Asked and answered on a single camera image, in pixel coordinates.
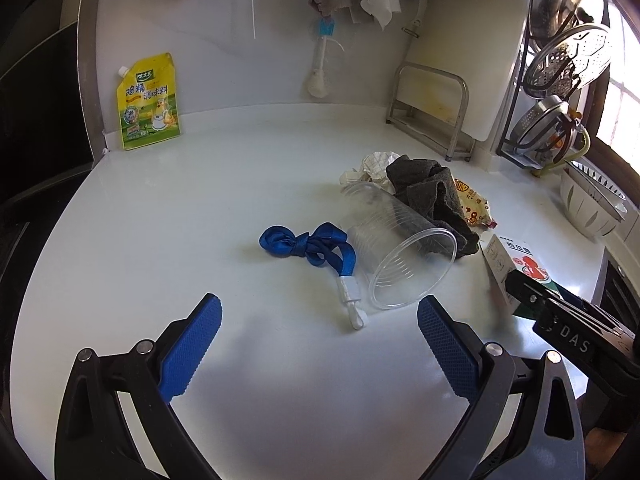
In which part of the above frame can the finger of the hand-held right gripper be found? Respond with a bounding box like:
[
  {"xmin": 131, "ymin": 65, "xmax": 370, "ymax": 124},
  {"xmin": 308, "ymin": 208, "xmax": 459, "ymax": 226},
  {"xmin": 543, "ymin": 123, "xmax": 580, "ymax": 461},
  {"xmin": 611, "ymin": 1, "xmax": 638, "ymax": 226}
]
[{"xmin": 504, "ymin": 270, "xmax": 623, "ymax": 333}]

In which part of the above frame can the white colander basket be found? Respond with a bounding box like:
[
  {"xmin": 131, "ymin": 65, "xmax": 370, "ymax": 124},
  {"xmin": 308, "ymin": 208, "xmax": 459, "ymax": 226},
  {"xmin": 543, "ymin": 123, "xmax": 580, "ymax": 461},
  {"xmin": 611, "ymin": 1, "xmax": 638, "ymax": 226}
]
[{"xmin": 559, "ymin": 160, "xmax": 628, "ymax": 239}]

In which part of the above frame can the metal cutting board rack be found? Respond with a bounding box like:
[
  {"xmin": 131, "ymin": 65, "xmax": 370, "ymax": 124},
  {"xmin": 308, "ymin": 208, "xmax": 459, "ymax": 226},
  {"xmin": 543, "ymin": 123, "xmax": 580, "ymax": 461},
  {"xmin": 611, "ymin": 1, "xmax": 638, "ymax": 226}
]
[{"xmin": 385, "ymin": 62, "xmax": 476, "ymax": 162}]

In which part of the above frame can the window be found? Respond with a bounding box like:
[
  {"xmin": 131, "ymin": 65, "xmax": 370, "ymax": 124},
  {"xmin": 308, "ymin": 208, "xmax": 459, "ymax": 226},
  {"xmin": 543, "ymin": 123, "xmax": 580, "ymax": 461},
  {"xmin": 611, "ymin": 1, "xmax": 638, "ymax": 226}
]
[{"xmin": 597, "ymin": 0, "xmax": 640, "ymax": 161}]

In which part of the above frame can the steel strainer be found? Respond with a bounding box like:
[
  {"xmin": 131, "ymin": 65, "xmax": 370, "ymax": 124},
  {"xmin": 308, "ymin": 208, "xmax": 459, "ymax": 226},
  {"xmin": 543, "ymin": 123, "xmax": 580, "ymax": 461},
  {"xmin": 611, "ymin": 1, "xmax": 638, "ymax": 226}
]
[{"xmin": 510, "ymin": 95, "xmax": 583, "ymax": 153}]

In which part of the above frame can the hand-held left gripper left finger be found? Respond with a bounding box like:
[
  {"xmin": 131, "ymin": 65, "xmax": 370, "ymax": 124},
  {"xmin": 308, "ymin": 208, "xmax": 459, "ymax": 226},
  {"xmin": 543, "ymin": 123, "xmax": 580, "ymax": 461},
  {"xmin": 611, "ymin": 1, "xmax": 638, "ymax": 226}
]
[{"xmin": 54, "ymin": 293, "xmax": 223, "ymax": 480}]

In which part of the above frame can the yellow seasoning pouch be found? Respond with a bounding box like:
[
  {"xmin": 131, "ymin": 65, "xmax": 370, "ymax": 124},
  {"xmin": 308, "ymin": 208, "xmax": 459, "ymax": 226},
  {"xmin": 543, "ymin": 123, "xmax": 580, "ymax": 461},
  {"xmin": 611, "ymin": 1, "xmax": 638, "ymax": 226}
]
[{"xmin": 116, "ymin": 52, "xmax": 182, "ymax": 152}]

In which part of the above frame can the white cutting board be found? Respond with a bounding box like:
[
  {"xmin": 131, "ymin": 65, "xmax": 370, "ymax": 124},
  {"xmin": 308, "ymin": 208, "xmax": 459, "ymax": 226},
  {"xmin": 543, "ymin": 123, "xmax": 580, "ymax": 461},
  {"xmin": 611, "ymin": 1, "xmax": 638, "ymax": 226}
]
[{"xmin": 407, "ymin": 0, "xmax": 532, "ymax": 142}]

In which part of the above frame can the white red carton box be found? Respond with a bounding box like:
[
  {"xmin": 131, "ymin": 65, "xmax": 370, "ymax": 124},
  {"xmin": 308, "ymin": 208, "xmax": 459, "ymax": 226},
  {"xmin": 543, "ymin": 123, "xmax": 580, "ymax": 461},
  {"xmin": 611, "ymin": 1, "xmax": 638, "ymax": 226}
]
[{"xmin": 481, "ymin": 233, "xmax": 553, "ymax": 318}]

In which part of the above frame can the black cooktop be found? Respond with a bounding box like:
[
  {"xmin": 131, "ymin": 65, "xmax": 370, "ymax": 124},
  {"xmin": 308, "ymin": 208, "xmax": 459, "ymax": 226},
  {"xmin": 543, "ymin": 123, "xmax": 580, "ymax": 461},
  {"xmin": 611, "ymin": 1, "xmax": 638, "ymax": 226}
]
[{"xmin": 0, "ymin": 25, "xmax": 96, "ymax": 241}]

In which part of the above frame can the stainless steel trim strip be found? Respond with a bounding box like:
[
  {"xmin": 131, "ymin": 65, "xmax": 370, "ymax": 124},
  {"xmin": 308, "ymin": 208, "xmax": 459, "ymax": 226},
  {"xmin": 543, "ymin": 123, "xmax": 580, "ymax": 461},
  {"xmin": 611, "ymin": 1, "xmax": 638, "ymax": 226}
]
[{"xmin": 75, "ymin": 0, "xmax": 110, "ymax": 163}]

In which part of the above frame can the black wire lid rack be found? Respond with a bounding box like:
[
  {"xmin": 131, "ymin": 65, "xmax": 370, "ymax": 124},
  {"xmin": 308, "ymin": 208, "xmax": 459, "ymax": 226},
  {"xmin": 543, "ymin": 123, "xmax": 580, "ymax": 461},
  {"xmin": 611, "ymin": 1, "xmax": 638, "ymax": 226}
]
[{"xmin": 495, "ymin": 0, "xmax": 611, "ymax": 171}]

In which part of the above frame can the dark grey cloth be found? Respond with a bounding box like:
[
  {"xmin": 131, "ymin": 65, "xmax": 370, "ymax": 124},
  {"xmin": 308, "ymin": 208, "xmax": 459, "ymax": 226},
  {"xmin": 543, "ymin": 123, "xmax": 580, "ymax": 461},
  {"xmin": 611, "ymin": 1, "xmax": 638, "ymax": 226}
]
[{"xmin": 385, "ymin": 156, "xmax": 482, "ymax": 261}]

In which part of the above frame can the white bottle brush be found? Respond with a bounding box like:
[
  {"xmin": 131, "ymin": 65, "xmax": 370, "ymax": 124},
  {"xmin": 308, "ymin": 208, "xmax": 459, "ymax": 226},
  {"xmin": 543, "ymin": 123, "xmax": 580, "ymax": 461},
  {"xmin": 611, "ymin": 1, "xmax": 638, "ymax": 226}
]
[{"xmin": 306, "ymin": 16, "xmax": 346, "ymax": 98}]

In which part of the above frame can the blue lanyard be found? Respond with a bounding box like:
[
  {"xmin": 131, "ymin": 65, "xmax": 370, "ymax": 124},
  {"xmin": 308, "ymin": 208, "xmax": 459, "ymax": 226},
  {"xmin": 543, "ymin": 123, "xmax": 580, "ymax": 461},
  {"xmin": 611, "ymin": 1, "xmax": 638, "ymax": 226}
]
[{"xmin": 259, "ymin": 222, "xmax": 368, "ymax": 332}]

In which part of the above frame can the yellow red snack wrapper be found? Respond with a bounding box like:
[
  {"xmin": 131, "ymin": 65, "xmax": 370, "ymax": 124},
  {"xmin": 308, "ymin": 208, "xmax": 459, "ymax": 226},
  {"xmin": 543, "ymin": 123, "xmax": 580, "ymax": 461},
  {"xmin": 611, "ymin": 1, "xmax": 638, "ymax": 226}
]
[{"xmin": 450, "ymin": 177, "xmax": 498, "ymax": 231}]

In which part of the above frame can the white peeler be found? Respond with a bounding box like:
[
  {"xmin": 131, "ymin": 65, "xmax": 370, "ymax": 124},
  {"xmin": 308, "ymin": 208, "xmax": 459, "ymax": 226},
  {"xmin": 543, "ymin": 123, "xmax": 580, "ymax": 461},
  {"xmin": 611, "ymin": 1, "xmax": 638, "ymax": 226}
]
[{"xmin": 404, "ymin": 0, "xmax": 430, "ymax": 38}]

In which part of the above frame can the yellow green tube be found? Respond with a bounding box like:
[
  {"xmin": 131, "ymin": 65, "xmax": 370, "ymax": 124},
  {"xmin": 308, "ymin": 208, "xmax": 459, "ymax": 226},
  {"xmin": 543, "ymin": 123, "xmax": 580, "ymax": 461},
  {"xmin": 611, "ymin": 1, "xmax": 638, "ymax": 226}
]
[{"xmin": 532, "ymin": 125, "xmax": 591, "ymax": 178}]

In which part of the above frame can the clear plastic cup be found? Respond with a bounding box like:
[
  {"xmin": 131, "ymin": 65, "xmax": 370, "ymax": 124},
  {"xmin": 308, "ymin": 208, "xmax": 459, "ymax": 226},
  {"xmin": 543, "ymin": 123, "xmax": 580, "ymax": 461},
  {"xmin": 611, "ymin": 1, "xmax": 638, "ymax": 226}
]
[{"xmin": 341, "ymin": 181, "xmax": 458, "ymax": 311}]

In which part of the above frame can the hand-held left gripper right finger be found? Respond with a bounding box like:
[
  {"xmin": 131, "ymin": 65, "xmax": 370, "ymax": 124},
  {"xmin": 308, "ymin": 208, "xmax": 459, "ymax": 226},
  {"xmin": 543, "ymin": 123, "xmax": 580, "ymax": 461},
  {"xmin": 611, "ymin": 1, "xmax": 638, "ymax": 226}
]
[{"xmin": 416, "ymin": 295, "xmax": 586, "ymax": 480}]

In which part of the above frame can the perforated steel steamer plate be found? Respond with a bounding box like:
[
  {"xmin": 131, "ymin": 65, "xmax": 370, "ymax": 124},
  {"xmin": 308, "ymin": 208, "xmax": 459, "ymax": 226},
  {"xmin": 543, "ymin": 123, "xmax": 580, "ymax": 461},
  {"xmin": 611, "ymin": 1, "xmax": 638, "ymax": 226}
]
[{"xmin": 527, "ymin": 25, "xmax": 613, "ymax": 98}]

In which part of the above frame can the checked paper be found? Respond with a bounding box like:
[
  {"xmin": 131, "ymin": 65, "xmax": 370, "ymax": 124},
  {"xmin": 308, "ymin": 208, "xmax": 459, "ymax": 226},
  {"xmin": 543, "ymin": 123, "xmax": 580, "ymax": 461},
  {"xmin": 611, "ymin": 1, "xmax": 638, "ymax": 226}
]
[{"xmin": 340, "ymin": 151, "xmax": 403, "ymax": 191}]

